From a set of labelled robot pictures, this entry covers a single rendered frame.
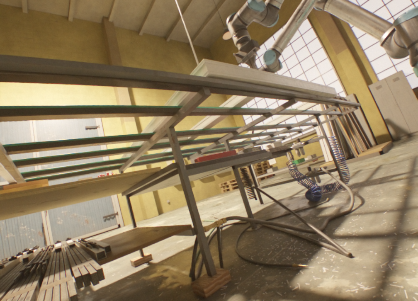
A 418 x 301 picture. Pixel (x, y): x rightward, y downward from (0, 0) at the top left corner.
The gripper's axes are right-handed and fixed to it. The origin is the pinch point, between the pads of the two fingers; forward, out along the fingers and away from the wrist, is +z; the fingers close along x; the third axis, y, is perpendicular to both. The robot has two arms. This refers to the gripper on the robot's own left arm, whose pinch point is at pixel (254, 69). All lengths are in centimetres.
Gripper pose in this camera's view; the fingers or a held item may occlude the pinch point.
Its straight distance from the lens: 115.2
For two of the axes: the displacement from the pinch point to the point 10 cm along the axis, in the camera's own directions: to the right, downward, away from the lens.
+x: 5.5, -3.2, -7.7
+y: -7.8, 1.2, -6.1
